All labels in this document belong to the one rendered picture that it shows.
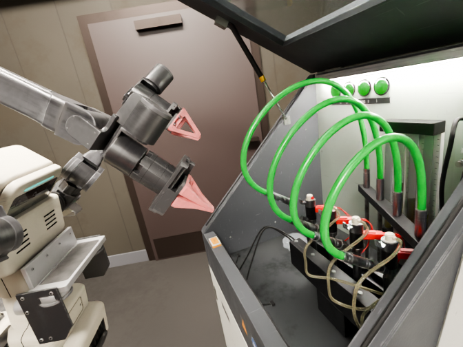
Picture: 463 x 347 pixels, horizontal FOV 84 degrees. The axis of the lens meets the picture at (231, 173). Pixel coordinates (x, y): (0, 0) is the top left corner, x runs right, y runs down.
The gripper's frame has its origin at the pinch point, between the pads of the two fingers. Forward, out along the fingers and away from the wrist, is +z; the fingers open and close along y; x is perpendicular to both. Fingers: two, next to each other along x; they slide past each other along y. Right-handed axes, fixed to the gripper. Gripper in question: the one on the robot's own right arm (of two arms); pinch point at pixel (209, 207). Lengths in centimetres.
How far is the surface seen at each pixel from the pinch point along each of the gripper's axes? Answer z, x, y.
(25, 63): -140, 186, -47
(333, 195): 12.7, -8.1, 15.4
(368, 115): 14.8, 3.4, 31.4
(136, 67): -70, 180, 2
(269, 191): 10.1, 6.5, 8.0
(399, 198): 35.0, 5.5, 23.6
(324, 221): 14.1, -8.6, 11.4
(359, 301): 36.7, -3.4, 1.6
